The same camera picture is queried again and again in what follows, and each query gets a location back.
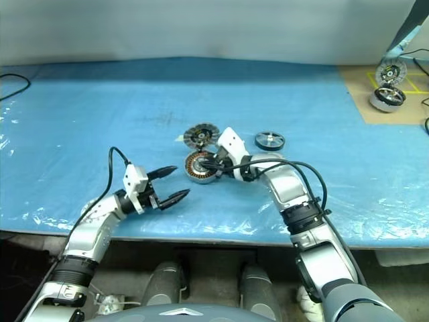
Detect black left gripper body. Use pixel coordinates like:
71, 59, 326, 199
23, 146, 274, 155
137, 182, 162, 213

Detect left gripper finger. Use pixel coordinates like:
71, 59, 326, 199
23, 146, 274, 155
158, 189, 192, 211
146, 164, 178, 182

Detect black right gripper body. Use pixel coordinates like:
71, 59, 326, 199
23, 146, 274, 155
214, 147, 236, 174

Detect silver motor housing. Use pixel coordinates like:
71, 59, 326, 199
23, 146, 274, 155
183, 151, 221, 184

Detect round finned motor lid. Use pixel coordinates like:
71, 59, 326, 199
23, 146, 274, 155
183, 123, 221, 150

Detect spare housing with rotor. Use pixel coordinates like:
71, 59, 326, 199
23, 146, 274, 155
369, 86, 408, 114

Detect dark grey rounded shape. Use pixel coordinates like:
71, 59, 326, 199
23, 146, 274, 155
238, 264, 283, 322
143, 260, 184, 317

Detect blue table cover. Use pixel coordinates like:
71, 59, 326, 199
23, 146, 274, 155
0, 56, 429, 250

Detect white crumpled cloth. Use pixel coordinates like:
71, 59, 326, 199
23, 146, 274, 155
296, 284, 323, 313
95, 293, 142, 315

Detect grey robot torso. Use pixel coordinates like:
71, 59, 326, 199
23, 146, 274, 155
82, 303, 324, 322

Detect brown cardboard sheet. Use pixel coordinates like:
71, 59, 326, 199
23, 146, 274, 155
337, 62, 429, 125

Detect yellow tape marking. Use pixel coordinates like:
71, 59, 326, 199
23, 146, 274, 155
366, 71, 425, 95

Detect light blue tape wrap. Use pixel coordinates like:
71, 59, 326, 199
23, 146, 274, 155
384, 22, 428, 63

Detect black stand leg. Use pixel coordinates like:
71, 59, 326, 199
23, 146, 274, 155
389, 0, 426, 52

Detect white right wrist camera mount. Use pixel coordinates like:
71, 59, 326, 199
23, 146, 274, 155
215, 127, 249, 180

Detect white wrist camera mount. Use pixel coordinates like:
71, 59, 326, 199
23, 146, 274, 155
215, 127, 249, 180
122, 164, 149, 215

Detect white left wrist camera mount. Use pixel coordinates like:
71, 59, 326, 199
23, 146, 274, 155
122, 164, 149, 215

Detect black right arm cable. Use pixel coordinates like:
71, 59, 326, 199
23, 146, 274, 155
219, 159, 368, 286

